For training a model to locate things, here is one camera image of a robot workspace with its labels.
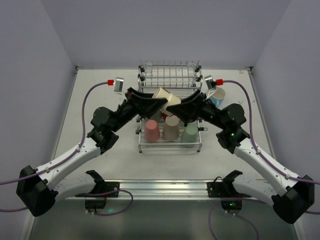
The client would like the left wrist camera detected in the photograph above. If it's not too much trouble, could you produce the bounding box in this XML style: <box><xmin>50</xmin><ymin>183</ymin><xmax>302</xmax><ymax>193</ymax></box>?
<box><xmin>113</xmin><ymin>77</ymin><xmax>125</xmax><ymax>98</ymax></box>

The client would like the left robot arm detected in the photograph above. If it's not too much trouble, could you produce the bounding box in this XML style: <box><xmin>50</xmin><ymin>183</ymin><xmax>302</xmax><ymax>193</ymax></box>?
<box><xmin>16</xmin><ymin>87</ymin><xmax>168</xmax><ymax>217</ymax></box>

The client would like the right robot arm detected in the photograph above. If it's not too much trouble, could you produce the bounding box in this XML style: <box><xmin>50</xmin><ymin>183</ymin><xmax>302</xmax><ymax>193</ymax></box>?
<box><xmin>166</xmin><ymin>90</ymin><xmax>315</xmax><ymax>224</ymax></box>

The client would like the sage green mug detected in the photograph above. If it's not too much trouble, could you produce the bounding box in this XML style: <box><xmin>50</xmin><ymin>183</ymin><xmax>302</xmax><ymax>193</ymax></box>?
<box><xmin>149</xmin><ymin>110</ymin><xmax>163</xmax><ymax>123</ymax></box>

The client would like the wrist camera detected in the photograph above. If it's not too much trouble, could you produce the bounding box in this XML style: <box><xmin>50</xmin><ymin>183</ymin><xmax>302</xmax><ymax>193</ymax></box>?
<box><xmin>113</xmin><ymin>77</ymin><xmax>125</xmax><ymax>98</ymax></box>
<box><xmin>204</xmin><ymin>75</ymin><xmax>217</xmax><ymax>99</ymax></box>

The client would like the aluminium mounting rail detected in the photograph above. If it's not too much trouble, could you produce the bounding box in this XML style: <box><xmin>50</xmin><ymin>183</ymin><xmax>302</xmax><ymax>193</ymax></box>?
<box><xmin>62</xmin><ymin>178</ymin><xmax>266</xmax><ymax>201</ymax></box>

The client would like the pink tumbler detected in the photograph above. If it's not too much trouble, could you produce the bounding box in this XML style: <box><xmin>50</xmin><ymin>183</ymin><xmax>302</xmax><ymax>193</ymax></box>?
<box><xmin>144</xmin><ymin>120</ymin><xmax>160</xmax><ymax>143</ymax></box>

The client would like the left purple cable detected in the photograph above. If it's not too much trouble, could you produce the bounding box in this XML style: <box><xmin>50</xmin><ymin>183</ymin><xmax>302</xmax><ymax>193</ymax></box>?
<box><xmin>0</xmin><ymin>79</ymin><xmax>115</xmax><ymax>213</ymax></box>

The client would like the red mug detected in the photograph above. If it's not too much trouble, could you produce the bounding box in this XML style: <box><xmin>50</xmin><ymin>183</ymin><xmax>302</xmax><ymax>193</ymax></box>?
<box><xmin>162</xmin><ymin>112</ymin><xmax>168</xmax><ymax>121</ymax></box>

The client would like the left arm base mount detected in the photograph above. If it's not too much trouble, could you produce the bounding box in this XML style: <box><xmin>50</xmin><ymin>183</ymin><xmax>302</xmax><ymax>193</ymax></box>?
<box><xmin>84</xmin><ymin>169</ymin><xmax>121</xmax><ymax>216</ymax></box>

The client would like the light green tumbler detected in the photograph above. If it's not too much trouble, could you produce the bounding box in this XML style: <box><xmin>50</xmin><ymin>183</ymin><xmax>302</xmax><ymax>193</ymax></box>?
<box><xmin>181</xmin><ymin>124</ymin><xmax>198</xmax><ymax>143</ymax></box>

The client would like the silver wire dish rack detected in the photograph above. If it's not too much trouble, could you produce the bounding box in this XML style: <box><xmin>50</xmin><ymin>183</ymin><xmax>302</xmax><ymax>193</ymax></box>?
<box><xmin>135</xmin><ymin>60</ymin><xmax>206</xmax><ymax>153</ymax></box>

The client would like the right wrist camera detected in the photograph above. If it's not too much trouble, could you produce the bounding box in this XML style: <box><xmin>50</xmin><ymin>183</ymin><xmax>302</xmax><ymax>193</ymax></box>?
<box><xmin>204</xmin><ymin>75</ymin><xmax>217</xmax><ymax>99</ymax></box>

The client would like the light blue mug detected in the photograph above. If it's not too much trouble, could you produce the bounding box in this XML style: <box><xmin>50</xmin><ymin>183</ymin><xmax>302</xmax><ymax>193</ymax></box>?
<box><xmin>205</xmin><ymin>87</ymin><xmax>226</xmax><ymax>108</ymax></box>

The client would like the cream and brown cup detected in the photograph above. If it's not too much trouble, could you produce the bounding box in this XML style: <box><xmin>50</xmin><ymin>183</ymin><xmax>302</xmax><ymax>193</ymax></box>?
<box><xmin>152</xmin><ymin>87</ymin><xmax>181</xmax><ymax>117</ymax></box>

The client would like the beige tumbler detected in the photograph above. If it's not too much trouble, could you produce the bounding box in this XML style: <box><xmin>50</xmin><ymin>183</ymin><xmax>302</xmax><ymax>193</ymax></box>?
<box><xmin>162</xmin><ymin>115</ymin><xmax>180</xmax><ymax>142</ymax></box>

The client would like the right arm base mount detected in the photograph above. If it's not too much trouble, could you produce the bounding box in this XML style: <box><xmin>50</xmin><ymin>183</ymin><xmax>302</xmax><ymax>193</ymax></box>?
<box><xmin>206</xmin><ymin>170</ymin><xmax>244</xmax><ymax>214</ymax></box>

